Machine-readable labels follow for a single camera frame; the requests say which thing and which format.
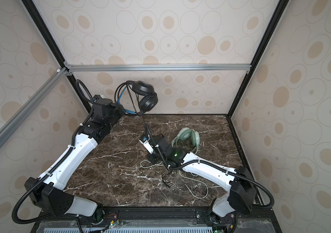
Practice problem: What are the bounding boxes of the black headphone cable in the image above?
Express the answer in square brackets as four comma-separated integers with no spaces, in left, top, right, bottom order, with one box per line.
[126,83,173,188]

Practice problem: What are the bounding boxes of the mint green headphones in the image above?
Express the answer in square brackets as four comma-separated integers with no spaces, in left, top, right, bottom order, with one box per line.
[171,127,200,154]

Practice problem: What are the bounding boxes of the mint green headphone cable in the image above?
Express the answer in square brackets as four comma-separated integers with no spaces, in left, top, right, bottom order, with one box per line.
[140,145,210,200]

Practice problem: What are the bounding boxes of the black blue gaming headphones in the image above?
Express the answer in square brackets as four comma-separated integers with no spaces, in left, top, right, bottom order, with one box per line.
[114,81,158,116]

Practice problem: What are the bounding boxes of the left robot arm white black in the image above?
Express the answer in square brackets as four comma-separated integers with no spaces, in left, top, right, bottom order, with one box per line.
[25,95,126,222]

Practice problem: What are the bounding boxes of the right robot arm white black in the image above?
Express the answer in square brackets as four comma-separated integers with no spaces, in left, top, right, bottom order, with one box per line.
[139,135,256,218]

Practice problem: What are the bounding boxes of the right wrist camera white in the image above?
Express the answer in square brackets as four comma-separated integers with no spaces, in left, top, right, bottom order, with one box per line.
[139,134,154,154]

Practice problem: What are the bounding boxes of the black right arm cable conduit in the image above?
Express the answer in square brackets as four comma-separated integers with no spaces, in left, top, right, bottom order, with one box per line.
[143,122,275,209]

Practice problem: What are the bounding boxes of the aluminium rail back horizontal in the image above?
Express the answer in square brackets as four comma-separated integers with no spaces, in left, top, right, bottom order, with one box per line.
[67,64,251,72]

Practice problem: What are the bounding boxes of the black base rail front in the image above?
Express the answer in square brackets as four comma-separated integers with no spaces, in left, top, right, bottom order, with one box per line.
[31,207,281,233]

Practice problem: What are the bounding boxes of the black corner frame post left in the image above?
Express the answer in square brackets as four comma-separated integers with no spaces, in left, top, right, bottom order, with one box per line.
[20,1,91,112]

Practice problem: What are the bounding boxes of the black corner frame post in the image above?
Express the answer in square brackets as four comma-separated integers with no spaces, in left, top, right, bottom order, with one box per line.
[20,1,91,112]
[227,0,289,119]

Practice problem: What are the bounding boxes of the aluminium rail left diagonal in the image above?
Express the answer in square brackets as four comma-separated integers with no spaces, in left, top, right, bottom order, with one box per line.
[0,68,67,148]

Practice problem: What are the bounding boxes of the black corner frame post right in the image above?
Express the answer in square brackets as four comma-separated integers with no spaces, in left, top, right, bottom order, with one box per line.
[227,0,289,119]

